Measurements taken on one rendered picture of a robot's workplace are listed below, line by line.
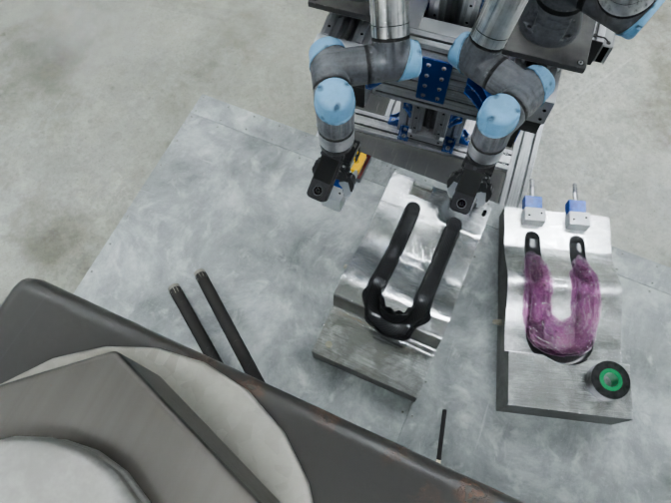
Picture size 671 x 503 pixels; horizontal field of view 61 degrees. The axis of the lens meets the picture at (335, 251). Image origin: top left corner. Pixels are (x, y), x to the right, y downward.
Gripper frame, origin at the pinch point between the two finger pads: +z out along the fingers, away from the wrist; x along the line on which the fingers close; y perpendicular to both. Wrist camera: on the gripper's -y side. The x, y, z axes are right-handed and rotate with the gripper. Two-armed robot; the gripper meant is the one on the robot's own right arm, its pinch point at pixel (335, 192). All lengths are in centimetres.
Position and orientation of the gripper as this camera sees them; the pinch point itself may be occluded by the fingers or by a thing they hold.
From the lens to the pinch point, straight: 138.5
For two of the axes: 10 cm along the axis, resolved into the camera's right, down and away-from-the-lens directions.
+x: -9.1, -3.7, 1.7
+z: 0.2, 3.7, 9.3
